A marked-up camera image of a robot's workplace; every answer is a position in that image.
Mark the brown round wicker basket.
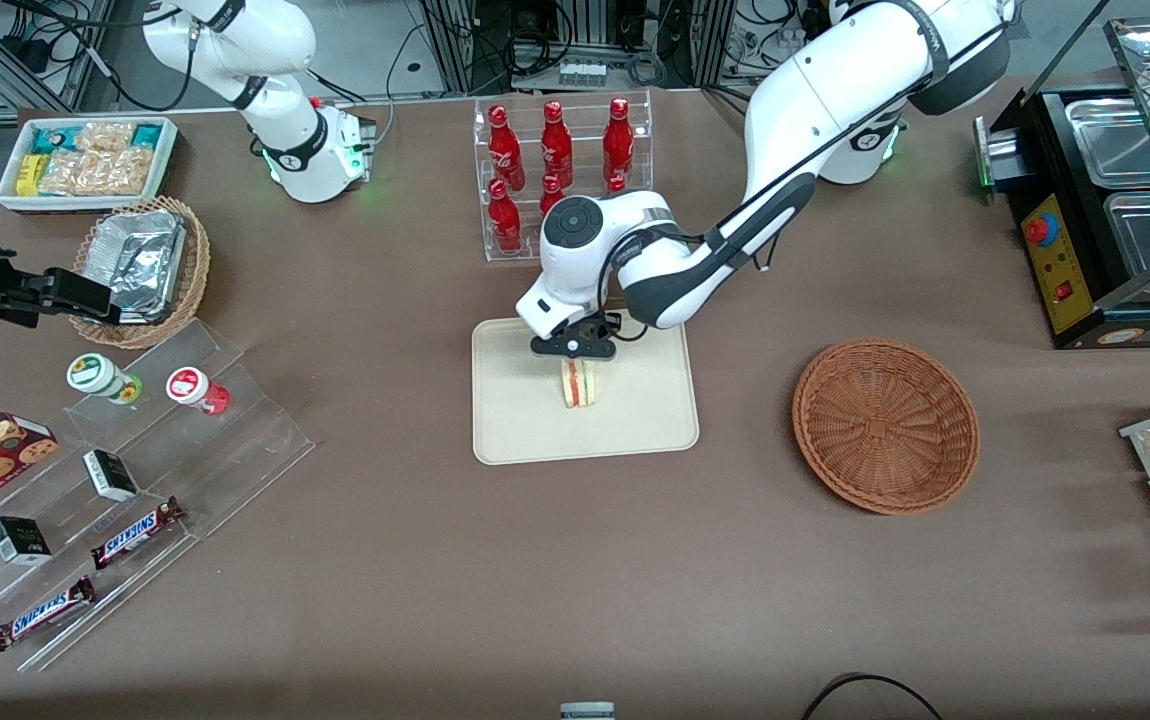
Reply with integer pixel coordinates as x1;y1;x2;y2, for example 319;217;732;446
792;338;981;516

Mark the white cup red lid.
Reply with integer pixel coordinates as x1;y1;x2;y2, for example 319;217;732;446
166;367;231;417

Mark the black food warmer machine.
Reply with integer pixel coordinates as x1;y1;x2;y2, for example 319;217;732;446
973;15;1150;351

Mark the cream plastic tray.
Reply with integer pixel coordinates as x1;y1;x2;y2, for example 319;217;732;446
472;318;700;467

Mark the black looped cable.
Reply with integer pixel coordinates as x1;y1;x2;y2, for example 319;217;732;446
800;673;946;720

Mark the clear acrylic stepped stand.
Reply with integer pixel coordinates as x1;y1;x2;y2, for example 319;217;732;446
0;318;317;674

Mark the small black box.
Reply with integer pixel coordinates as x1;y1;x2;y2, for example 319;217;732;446
83;449;140;503
0;516;53;567

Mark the large clear cracker bag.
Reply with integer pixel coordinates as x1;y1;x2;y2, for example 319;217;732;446
38;150;158;198

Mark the white cup green lid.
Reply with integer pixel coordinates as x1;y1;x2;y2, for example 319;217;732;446
66;353;144;406

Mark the Snickers bar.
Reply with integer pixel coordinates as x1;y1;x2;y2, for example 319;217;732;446
0;576;97;653
90;497;186;571

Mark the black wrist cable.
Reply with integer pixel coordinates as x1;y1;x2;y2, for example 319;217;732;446
597;235;652;343

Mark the small clear cracker bag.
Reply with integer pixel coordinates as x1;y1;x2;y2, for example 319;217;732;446
75;122;136;154

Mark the aluminium foil container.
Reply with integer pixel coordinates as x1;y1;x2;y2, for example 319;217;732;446
82;208;187;324

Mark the clear acrylic bottle rack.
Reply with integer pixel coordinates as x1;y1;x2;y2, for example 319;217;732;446
473;88;654;263

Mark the triangle sandwich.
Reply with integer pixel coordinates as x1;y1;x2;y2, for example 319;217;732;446
561;358;600;410

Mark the white plastic snack bin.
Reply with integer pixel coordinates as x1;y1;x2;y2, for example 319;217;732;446
0;116;180;215

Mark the light woven wicker basket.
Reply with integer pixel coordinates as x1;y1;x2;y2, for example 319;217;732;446
69;196;212;350

